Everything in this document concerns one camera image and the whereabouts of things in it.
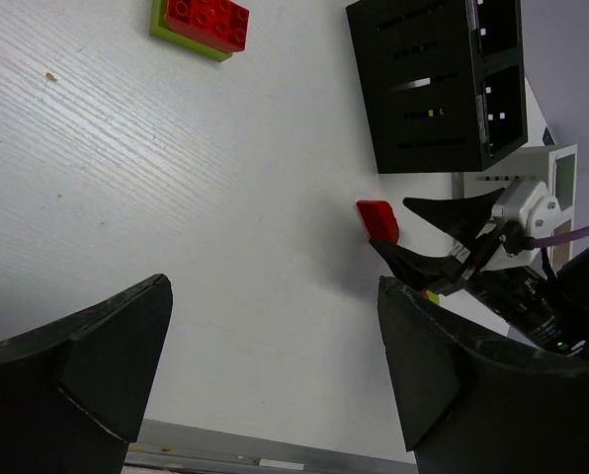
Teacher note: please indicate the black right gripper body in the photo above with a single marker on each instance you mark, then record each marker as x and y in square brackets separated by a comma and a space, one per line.
[550, 309]

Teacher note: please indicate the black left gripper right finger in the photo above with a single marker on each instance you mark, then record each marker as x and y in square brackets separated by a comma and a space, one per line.
[472, 401]

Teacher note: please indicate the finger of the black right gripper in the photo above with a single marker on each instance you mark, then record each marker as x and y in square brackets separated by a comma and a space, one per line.
[455, 215]
[417, 271]

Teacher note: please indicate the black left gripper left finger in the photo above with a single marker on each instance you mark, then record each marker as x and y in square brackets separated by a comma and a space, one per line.
[73, 392]

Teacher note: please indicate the red lego with lime top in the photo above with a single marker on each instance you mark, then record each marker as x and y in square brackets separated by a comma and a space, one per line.
[431, 296]

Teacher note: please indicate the red rounded lego brick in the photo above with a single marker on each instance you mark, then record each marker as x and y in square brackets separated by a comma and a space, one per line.
[379, 220]

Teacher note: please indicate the black two-slot container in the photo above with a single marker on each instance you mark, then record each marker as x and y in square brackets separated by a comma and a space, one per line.
[443, 82]

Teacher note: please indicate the red and lime lego stack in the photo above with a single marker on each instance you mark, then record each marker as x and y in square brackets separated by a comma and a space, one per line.
[213, 28]

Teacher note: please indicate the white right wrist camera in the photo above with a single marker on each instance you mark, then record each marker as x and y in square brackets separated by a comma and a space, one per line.
[532, 211]

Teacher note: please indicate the aluminium table edge rail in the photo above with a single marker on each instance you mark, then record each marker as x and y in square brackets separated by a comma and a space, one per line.
[169, 448]

